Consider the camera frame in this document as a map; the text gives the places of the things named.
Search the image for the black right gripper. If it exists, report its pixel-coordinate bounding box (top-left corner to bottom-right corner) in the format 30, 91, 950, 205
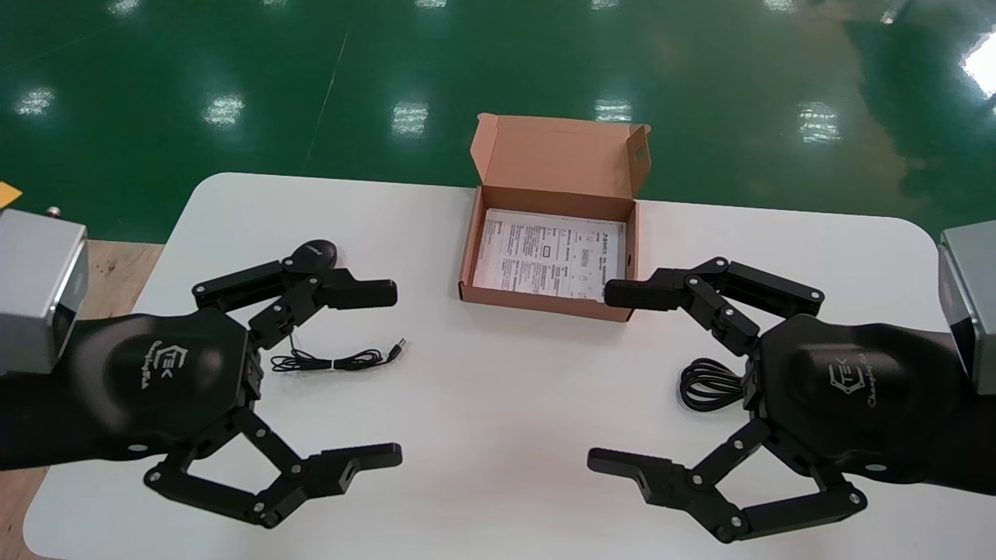
587, 314, 975, 544

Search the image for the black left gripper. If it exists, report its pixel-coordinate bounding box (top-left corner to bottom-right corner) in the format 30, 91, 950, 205
68, 260, 404, 530

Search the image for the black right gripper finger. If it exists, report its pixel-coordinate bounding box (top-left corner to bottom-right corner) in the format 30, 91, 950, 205
604, 256, 826, 357

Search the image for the thick black power cord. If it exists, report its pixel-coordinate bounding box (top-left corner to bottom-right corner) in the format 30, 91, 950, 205
679, 357, 752, 414

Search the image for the brown cardboard storage box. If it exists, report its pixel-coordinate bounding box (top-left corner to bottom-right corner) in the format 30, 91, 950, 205
458, 113, 652, 324

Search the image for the white printed instruction sheet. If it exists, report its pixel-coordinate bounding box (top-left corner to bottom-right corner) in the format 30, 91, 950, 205
472, 208, 629, 305

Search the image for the wooden platform board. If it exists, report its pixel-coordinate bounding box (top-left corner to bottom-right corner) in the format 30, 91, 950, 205
0, 239, 165, 560

